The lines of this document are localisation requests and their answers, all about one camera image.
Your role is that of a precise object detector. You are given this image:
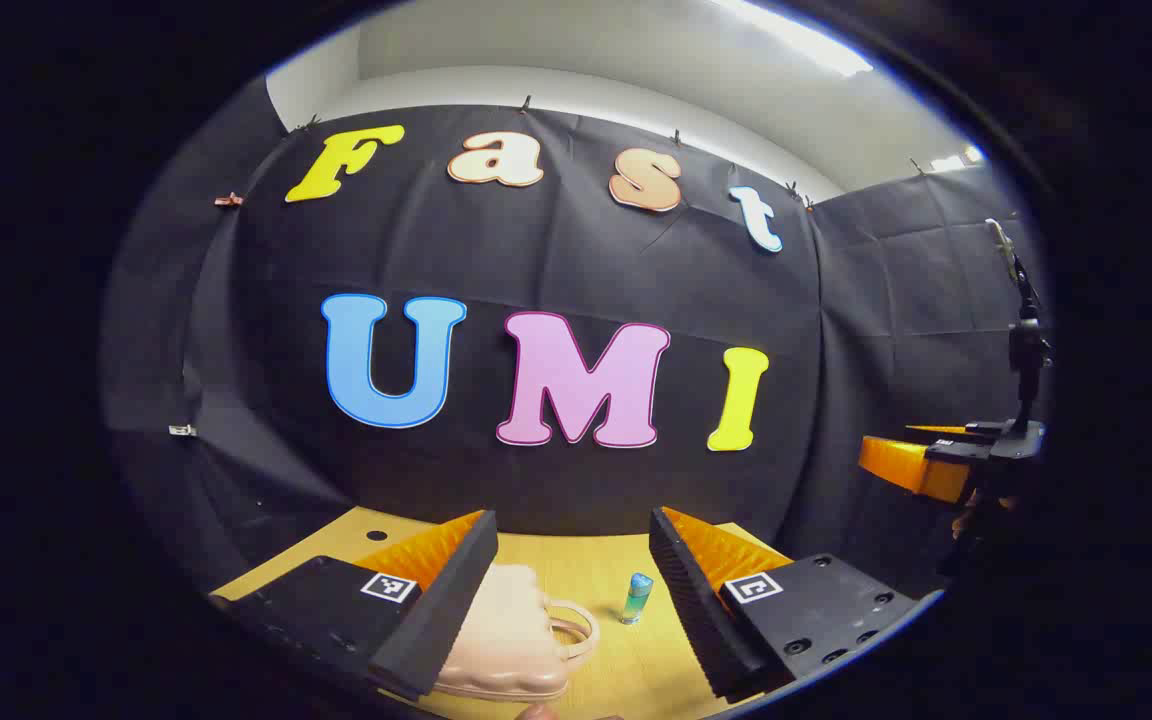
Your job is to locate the black backdrop cloth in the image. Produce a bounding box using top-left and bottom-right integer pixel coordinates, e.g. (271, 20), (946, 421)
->
(101, 75), (1052, 601)

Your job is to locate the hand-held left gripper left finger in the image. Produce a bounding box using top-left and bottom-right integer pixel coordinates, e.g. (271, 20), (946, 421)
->
(208, 508), (499, 701)

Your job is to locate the blue skin care bottle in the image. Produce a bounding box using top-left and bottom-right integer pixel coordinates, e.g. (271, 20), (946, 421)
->
(620, 572), (655, 626)

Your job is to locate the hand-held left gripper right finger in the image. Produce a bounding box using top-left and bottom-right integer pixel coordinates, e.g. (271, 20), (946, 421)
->
(648, 505), (937, 703)

